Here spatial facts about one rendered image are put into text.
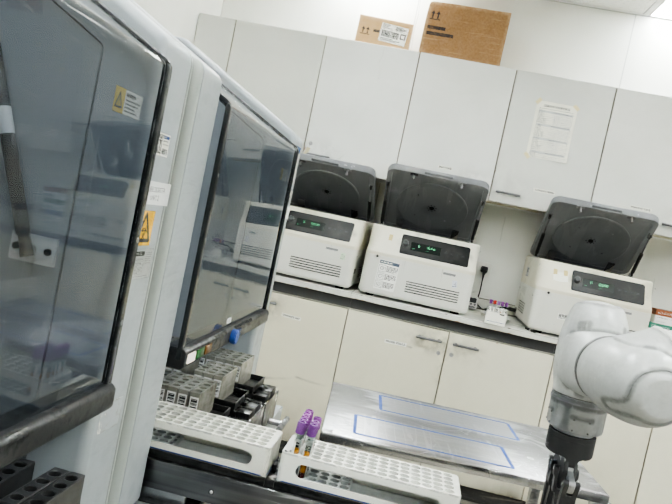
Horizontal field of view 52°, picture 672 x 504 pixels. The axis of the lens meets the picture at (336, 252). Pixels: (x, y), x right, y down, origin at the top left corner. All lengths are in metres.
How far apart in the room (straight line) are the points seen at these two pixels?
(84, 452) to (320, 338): 2.63
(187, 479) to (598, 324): 0.70
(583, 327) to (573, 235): 2.75
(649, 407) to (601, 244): 2.98
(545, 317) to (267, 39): 2.07
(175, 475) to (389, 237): 2.45
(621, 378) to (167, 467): 0.72
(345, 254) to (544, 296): 0.99
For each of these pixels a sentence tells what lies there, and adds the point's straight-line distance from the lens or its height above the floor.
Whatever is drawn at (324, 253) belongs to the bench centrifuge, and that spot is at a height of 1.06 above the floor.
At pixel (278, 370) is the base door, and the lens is 3.59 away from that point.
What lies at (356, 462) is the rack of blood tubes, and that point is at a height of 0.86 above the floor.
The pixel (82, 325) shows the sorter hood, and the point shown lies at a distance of 0.83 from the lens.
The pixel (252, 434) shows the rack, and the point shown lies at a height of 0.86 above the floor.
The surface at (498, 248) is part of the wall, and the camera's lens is 4.10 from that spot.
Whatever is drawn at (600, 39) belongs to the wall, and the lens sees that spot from 4.33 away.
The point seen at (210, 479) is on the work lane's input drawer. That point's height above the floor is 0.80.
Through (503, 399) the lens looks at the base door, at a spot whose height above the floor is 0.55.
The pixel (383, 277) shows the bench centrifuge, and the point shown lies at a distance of 3.47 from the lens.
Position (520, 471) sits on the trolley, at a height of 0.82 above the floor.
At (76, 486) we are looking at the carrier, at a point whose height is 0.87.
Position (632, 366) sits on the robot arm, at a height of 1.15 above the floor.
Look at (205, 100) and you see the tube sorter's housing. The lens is 1.08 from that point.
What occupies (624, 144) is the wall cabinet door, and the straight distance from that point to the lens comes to 3.90.
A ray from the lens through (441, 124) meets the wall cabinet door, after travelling 3.78.
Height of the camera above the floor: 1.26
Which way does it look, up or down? 3 degrees down
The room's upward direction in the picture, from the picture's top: 12 degrees clockwise
